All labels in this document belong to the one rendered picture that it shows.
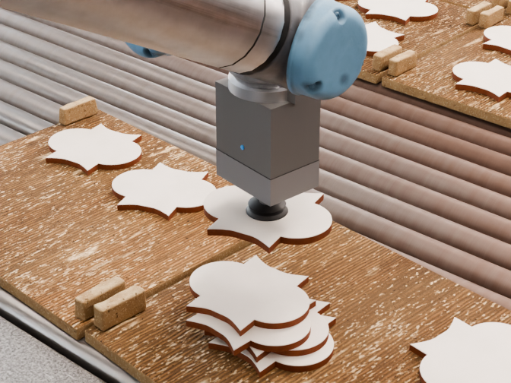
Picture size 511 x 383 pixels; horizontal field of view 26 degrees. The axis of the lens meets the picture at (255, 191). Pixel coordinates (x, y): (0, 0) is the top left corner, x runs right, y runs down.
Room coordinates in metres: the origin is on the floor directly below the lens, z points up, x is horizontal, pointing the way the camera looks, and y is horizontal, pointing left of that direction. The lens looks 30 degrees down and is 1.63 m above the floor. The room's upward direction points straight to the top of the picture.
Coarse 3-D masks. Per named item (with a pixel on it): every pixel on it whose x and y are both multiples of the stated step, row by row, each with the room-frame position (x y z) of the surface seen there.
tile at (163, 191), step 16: (128, 176) 1.24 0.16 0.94; (144, 176) 1.24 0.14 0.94; (160, 176) 1.24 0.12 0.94; (176, 176) 1.24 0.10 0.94; (192, 176) 1.24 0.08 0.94; (128, 192) 1.20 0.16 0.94; (144, 192) 1.20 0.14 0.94; (160, 192) 1.20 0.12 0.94; (176, 192) 1.20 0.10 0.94; (192, 192) 1.20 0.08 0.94; (208, 192) 1.20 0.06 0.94; (128, 208) 1.17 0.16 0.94; (144, 208) 1.17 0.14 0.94; (160, 208) 1.16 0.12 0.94; (176, 208) 1.17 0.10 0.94; (192, 208) 1.17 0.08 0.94
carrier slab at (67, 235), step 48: (48, 144) 1.35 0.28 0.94; (144, 144) 1.35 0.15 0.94; (0, 192) 1.22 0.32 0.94; (48, 192) 1.22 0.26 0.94; (96, 192) 1.22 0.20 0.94; (0, 240) 1.10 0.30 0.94; (48, 240) 1.10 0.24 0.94; (96, 240) 1.10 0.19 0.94; (144, 240) 1.10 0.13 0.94; (192, 240) 1.10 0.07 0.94; (240, 240) 1.10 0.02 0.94; (48, 288) 1.00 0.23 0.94; (144, 288) 1.00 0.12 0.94
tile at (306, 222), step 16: (224, 192) 1.00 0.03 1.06; (240, 192) 1.00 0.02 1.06; (208, 208) 0.97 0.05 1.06; (224, 208) 0.97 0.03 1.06; (240, 208) 0.97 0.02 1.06; (288, 208) 0.97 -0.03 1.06; (304, 208) 0.97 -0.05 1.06; (320, 208) 0.97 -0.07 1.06; (224, 224) 0.94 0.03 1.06; (240, 224) 0.94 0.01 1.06; (256, 224) 0.94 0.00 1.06; (272, 224) 0.94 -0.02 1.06; (288, 224) 0.94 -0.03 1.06; (304, 224) 0.94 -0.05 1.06; (320, 224) 0.94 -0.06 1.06; (256, 240) 0.91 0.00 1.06; (272, 240) 0.91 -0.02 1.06; (288, 240) 0.92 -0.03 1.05; (304, 240) 0.92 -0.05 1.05
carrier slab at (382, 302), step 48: (336, 240) 1.10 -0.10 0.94; (336, 288) 1.00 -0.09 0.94; (384, 288) 1.00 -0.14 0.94; (432, 288) 1.00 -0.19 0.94; (96, 336) 0.92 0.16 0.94; (144, 336) 0.92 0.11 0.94; (192, 336) 0.92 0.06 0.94; (336, 336) 0.92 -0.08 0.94; (384, 336) 0.92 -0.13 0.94; (432, 336) 0.92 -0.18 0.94
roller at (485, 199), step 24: (24, 24) 1.85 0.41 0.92; (72, 48) 1.76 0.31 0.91; (96, 48) 1.74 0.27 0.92; (144, 72) 1.65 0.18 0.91; (168, 72) 1.63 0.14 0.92; (192, 96) 1.57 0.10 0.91; (336, 144) 1.39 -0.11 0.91; (360, 144) 1.38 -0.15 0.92; (384, 168) 1.33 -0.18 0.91; (408, 168) 1.32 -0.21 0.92; (456, 192) 1.26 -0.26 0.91; (480, 192) 1.25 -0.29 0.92; (504, 216) 1.21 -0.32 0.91
